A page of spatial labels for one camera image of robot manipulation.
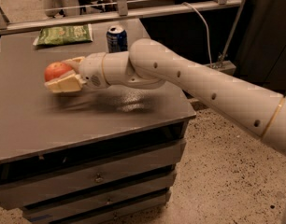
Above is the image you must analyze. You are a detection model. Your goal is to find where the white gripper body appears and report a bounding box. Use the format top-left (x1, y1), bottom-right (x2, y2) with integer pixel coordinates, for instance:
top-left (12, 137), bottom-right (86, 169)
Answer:
top-left (79, 52), bottom-right (107, 89)

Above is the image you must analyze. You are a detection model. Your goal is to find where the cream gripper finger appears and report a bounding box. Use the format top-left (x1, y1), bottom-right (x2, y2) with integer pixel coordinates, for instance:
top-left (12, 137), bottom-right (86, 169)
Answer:
top-left (45, 71), bottom-right (86, 93)
top-left (63, 56), bottom-right (84, 73)

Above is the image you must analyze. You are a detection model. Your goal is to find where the red orange apple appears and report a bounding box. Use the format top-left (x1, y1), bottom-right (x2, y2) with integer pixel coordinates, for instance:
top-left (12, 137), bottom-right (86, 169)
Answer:
top-left (44, 62), bottom-right (72, 81)

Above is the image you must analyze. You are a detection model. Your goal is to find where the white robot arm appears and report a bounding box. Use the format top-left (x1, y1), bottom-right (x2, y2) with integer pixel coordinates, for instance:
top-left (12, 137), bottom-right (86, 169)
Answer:
top-left (44, 38), bottom-right (286, 157)

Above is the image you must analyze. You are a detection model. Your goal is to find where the green chip bag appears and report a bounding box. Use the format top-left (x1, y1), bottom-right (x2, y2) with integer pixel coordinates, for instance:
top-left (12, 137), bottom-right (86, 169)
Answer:
top-left (33, 24), bottom-right (93, 46)

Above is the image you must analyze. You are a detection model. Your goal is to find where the blue soda can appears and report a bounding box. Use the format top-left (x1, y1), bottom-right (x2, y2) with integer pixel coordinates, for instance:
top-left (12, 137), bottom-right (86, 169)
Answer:
top-left (107, 25), bottom-right (128, 53)

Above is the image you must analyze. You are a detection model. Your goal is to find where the grey drawer cabinet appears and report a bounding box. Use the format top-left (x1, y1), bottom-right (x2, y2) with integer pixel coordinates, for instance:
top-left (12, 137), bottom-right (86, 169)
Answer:
top-left (0, 23), bottom-right (194, 224)

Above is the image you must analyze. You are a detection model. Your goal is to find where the thin diagonal metal rod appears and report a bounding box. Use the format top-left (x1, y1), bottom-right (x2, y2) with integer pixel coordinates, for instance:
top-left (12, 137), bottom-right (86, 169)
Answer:
top-left (217, 0), bottom-right (252, 67)

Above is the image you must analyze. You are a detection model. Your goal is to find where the grey metal frame rail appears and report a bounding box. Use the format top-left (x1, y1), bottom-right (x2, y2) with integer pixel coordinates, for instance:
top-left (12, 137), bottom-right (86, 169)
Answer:
top-left (0, 0), bottom-right (242, 35)

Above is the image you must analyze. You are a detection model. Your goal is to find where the white cable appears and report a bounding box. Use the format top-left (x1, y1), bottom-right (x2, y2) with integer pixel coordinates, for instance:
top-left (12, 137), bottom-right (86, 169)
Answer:
top-left (181, 2), bottom-right (212, 65)

